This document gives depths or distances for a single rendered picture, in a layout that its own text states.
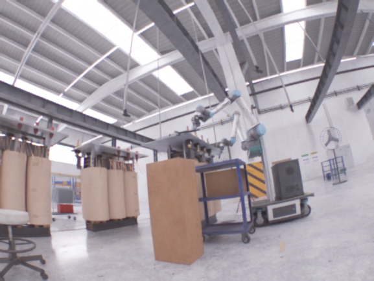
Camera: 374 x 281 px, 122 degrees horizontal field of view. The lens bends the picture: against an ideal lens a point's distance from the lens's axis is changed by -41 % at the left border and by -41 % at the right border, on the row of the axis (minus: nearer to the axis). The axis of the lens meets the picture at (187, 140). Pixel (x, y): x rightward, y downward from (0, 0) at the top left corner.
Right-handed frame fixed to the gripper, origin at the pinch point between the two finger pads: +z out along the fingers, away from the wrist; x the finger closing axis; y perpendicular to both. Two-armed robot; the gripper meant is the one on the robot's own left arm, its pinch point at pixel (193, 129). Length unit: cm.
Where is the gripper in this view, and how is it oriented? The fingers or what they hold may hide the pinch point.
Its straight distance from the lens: 200.3
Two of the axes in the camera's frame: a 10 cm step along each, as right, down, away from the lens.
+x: -5.8, -5.0, -6.5
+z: -2.5, 8.6, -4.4
